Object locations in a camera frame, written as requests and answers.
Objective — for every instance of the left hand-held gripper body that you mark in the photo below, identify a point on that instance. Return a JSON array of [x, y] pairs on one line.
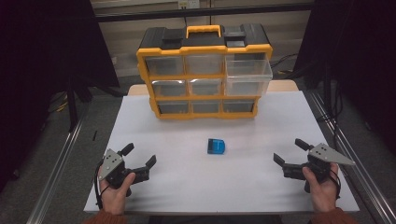
[[115, 174]]

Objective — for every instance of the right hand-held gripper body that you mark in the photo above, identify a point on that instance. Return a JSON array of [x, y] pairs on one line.
[[322, 158]]

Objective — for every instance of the small blue plastic case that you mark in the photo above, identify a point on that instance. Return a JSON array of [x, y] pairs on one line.
[[216, 146]]

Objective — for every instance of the clear plastic drawer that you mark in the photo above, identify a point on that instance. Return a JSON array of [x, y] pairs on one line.
[[247, 79]]

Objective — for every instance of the person's left hand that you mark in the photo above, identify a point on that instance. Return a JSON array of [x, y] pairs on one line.
[[113, 199]]

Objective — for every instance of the person's right hand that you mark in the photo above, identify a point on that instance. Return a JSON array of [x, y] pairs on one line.
[[323, 194]]

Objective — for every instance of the small black stick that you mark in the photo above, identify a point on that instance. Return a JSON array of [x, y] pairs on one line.
[[95, 135]]

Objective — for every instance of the black metal stand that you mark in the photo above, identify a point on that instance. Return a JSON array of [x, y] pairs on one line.
[[73, 105]]

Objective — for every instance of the black curtain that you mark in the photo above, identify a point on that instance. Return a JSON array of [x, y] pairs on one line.
[[358, 46], [37, 62]]

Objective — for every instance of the yellow black drawer organizer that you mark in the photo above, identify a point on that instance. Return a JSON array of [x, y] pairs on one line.
[[204, 49]]

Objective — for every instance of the black horizontal bar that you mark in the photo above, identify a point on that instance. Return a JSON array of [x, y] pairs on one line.
[[202, 12]]

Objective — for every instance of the metal floor rail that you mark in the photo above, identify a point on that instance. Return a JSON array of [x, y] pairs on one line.
[[351, 146], [57, 168]]

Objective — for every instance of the white wall socket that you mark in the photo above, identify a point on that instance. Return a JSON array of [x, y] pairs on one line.
[[188, 3]]

